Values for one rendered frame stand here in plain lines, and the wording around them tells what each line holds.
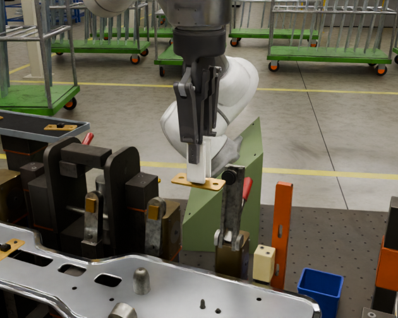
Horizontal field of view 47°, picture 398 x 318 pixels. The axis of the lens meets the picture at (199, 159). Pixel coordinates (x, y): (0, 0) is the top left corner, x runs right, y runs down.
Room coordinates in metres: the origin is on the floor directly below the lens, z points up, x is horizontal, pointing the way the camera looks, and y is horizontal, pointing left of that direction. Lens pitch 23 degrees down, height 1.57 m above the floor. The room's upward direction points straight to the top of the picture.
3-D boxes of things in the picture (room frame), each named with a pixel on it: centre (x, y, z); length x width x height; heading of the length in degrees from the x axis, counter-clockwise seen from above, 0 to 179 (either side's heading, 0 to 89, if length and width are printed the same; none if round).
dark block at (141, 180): (0.95, 0.13, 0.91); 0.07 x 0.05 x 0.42; 157
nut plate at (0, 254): (0.84, 0.42, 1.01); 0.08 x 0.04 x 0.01; 157
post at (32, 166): (1.08, 0.43, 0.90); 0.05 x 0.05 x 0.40; 67
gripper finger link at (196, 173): (0.66, 0.00, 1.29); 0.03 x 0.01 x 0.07; 67
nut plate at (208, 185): (0.67, 0.00, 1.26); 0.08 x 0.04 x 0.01; 67
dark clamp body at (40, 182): (1.05, 0.37, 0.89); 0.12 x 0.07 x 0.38; 157
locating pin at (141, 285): (0.71, 0.11, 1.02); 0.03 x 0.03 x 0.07
